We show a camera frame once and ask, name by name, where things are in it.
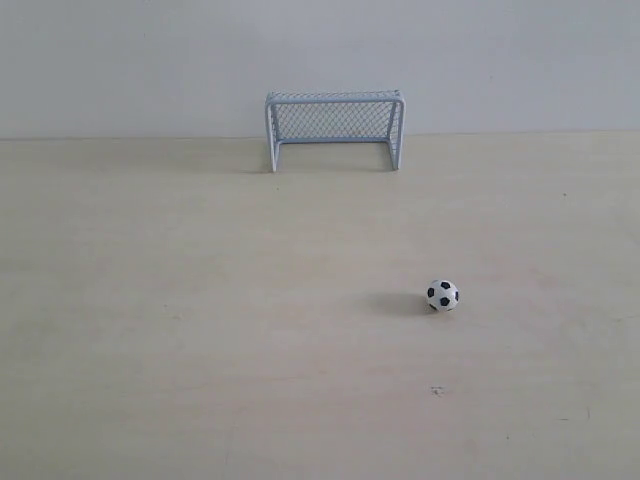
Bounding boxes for black and white soccer ball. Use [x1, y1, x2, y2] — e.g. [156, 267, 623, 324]
[426, 279, 460, 312]

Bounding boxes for small white soccer goal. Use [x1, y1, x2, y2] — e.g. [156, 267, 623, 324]
[264, 90, 406, 172]

